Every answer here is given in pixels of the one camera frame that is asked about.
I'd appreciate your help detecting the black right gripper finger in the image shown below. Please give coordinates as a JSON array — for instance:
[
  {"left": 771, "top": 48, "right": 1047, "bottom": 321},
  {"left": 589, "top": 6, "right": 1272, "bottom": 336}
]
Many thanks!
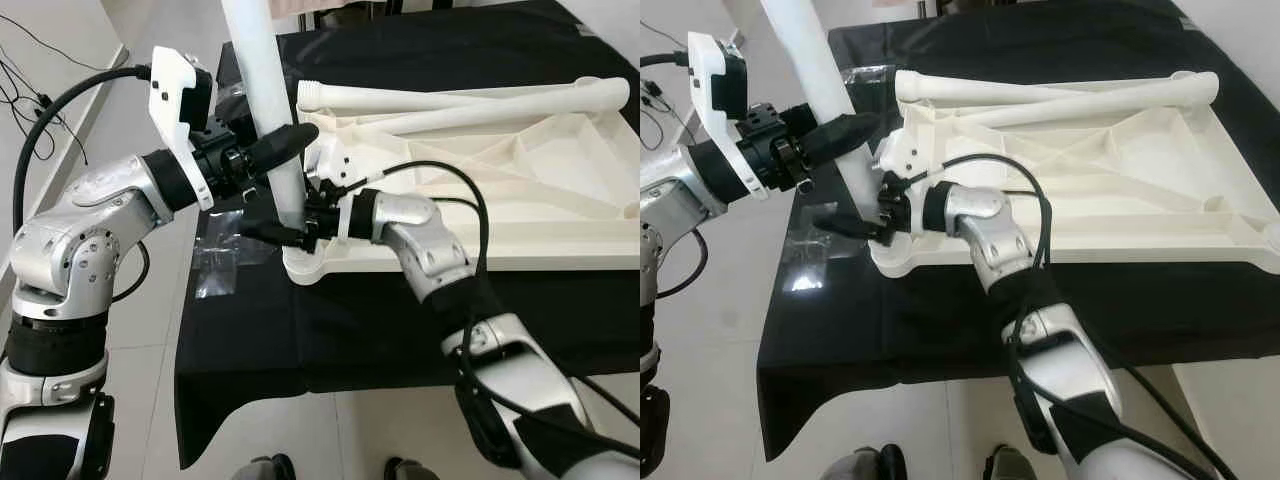
[
  {"left": 812, "top": 212, "right": 883, "bottom": 244},
  {"left": 240, "top": 220, "right": 313, "bottom": 251}
]

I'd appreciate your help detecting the black grey robot left foot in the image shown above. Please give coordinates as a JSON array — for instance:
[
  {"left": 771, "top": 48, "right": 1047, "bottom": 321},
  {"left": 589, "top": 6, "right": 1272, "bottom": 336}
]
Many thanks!
[
  {"left": 232, "top": 453, "right": 298, "bottom": 480},
  {"left": 822, "top": 443, "right": 909, "bottom": 480}
]

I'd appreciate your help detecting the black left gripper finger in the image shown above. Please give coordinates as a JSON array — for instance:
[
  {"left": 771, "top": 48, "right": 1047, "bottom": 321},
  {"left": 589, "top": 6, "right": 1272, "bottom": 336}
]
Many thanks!
[
  {"left": 245, "top": 122, "right": 321, "bottom": 181},
  {"left": 800, "top": 112, "right": 881, "bottom": 171}
]

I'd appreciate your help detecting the black grey robot right foot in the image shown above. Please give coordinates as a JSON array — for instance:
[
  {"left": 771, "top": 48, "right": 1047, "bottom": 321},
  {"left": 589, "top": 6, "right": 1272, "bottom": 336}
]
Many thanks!
[
  {"left": 985, "top": 443, "right": 1043, "bottom": 480},
  {"left": 385, "top": 457, "right": 443, "bottom": 480}
]

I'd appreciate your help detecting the white plastic table leg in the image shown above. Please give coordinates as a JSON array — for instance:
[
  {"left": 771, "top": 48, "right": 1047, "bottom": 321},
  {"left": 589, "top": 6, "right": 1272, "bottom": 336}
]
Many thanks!
[
  {"left": 965, "top": 70, "right": 1221, "bottom": 129},
  {"left": 375, "top": 75, "right": 631, "bottom": 138},
  {"left": 218, "top": 0, "right": 306, "bottom": 226},
  {"left": 893, "top": 68, "right": 1151, "bottom": 106},
  {"left": 760, "top": 0, "right": 886, "bottom": 216},
  {"left": 298, "top": 78, "right": 561, "bottom": 113},
  {"left": 1245, "top": 210, "right": 1280, "bottom": 263}
]

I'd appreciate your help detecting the cream plastic children table top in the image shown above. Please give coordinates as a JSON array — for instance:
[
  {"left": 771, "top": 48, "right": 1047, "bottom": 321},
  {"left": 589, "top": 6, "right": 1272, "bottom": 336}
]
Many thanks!
[
  {"left": 868, "top": 70, "right": 1280, "bottom": 279},
  {"left": 282, "top": 80, "right": 641, "bottom": 289}
]

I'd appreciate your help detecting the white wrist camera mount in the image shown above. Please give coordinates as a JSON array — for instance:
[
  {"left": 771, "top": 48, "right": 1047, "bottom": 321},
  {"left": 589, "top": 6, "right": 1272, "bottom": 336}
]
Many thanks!
[
  {"left": 305, "top": 138, "right": 373, "bottom": 196},
  {"left": 878, "top": 130, "right": 946, "bottom": 186},
  {"left": 687, "top": 30, "right": 751, "bottom": 201},
  {"left": 148, "top": 45, "right": 216, "bottom": 211}
]

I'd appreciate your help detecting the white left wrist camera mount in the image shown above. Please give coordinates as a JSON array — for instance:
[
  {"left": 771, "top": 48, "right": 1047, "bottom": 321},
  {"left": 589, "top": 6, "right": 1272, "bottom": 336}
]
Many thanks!
[
  {"left": 687, "top": 30, "right": 751, "bottom": 201},
  {"left": 148, "top": 45, "right": 216, "bottom": 211}
]

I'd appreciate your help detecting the black grey robot foot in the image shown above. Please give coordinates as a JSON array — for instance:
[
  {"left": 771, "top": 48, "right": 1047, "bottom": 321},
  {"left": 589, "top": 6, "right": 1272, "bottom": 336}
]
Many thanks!
[
  {"left": 232, "top": 453, "right": 298, "bottom": 480},
  {"left": 985, "top": 443, "right": 1043, "bottom": 480},
  {"left": 385, "top": 457, "right": 443, "bottom": 480},
  {"left": 822, "top": 443, "right": 909, "bottom": 480}
]

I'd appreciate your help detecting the black tablecloth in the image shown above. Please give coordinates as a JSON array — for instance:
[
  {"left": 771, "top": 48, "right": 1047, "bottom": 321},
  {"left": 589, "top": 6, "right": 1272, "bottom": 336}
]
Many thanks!
[
  {"left": 755, "top": 0, "right": 1280, "bottom": 463},
  {"left": 175, "top": 0, "right": 641, "bottom": 471}
]

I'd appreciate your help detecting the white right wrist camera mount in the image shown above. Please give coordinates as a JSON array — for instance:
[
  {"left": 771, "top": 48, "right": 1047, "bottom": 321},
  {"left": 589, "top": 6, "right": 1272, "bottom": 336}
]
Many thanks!
[
  {"left": 305, "top": 138, "right": 373, "bottom": 196},
  {"left": 878, "top": 130, "right": 946, "bottom": 186}
]

